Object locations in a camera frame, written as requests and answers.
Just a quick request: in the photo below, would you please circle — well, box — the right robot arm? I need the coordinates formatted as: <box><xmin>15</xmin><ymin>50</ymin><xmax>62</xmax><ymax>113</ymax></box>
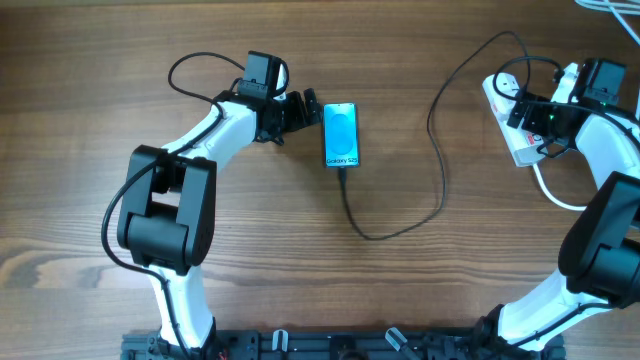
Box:
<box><xmin>475</xmin><ymin>58</ymin><xmax>639</xmax><ymax>357</ymax></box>

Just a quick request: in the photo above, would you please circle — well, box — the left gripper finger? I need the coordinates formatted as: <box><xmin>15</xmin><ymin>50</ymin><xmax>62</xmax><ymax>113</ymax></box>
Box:
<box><xmin>289</xmin><ymin>88</ymin><xmax>322</xmax><ymax>114</ymax></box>
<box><xmin>298</xmin><ymin>112</ymin><xmax>322</xmax><ymax>130</ymax></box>

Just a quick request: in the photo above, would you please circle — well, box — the turquoise screen smartphone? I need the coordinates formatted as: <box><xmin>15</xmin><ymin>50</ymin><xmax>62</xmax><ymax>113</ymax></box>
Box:
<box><xmin>323</xmin><ymin>103</ymin><xmax>360</xmax><ymax>168</ymax></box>

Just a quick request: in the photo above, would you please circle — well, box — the white power strip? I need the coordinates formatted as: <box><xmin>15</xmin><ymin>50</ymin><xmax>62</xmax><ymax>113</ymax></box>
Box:
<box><xmin>482</xmin><ymin>75</ymin><xmax>543</xmax><ymax>167</ymax></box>

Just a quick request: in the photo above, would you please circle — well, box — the black USB charging cable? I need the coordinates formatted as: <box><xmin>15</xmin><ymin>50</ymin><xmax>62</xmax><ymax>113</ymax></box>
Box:
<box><xmin>336</xmin><ymin>30</ymin><xmax>533</xmax><ymax>242</ymax></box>

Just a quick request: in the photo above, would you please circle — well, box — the white power strip cord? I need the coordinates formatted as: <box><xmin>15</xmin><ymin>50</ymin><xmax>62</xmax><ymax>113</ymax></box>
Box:
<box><xmin>531</xmin><ymin>0</ymin><xmax>640</xmax><ymax>212</ymax></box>

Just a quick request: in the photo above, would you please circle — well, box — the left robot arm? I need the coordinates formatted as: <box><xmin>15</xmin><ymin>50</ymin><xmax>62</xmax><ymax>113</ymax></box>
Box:
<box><xmin>101</xmin><ymin>51</ymin><xmax>320</xmax><ymax>359</ymax></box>

